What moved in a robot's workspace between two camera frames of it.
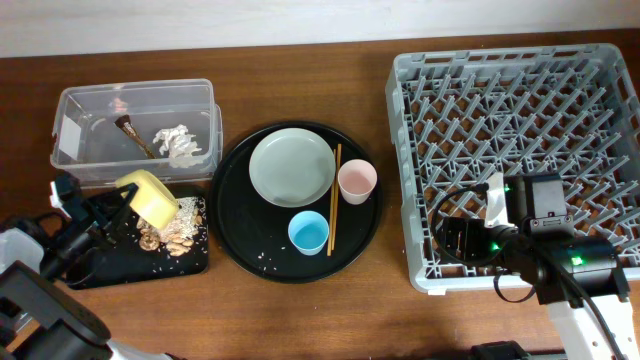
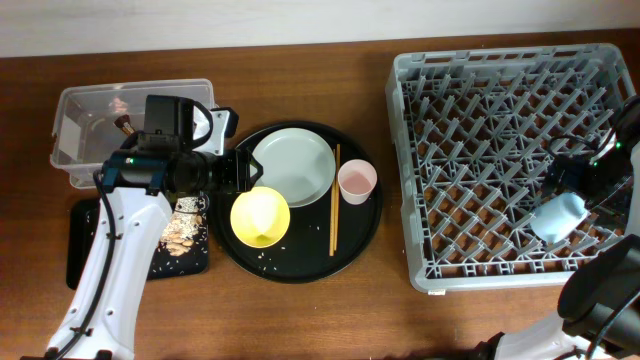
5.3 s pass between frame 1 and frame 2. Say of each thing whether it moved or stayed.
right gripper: moved
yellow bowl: moved
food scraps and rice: stayed
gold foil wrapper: stayed
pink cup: stayed
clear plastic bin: stayed
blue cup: moved
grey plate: stayed
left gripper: moved
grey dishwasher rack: stayed
